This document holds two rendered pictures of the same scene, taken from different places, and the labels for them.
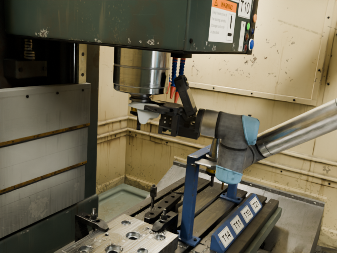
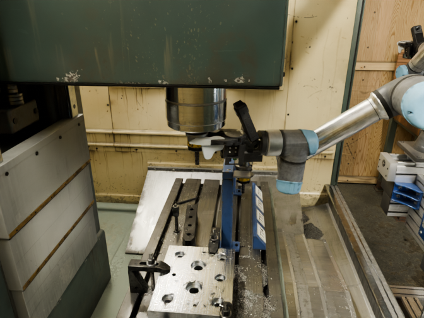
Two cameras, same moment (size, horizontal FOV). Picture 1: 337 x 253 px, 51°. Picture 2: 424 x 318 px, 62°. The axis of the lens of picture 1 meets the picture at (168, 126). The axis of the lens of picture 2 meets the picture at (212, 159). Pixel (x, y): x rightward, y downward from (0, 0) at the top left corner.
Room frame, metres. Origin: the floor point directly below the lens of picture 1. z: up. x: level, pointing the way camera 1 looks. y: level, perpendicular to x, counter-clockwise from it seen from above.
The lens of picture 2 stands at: (0.18, 0.44, 1.74)
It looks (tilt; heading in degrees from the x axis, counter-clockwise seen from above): 23 degrees down; 334
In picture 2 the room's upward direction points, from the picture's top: straight up
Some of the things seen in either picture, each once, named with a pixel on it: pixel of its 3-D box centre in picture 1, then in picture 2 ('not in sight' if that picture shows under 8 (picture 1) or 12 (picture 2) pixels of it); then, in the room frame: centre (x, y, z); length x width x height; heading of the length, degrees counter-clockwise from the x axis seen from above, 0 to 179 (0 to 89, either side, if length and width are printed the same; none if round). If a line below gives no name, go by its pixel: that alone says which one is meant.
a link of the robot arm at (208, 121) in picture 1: (209, 122); (269, 142); (0.96, -0.11, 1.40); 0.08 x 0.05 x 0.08; 164
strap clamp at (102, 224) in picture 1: (92, 228); (149, 272); (1.07, 0.23, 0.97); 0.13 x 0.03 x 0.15; 59
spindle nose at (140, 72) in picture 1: (141, 69); (195, 101); (1.01, 0.09, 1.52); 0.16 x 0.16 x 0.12
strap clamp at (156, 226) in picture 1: (164, 228); (214, 245); (1.11, -0.01, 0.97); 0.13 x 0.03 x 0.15; 149
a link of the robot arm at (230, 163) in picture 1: (232, 160); (289, 171); (0.95, -0.19, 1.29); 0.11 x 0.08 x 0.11; 147
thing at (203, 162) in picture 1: (207, 163); (243, 174); (1.14, -0.14, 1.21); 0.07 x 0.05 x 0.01; 59
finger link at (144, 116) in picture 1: (143, 113); (207, 148); (0.97, 0.07, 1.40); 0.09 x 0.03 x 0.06; 88
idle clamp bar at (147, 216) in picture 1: (162, 212); (190, 228); (1.31, 0.00, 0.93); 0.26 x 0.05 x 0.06; 154
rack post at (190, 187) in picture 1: (189, 202); (227, 214); (1.17, -0.10, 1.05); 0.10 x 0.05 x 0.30; 59
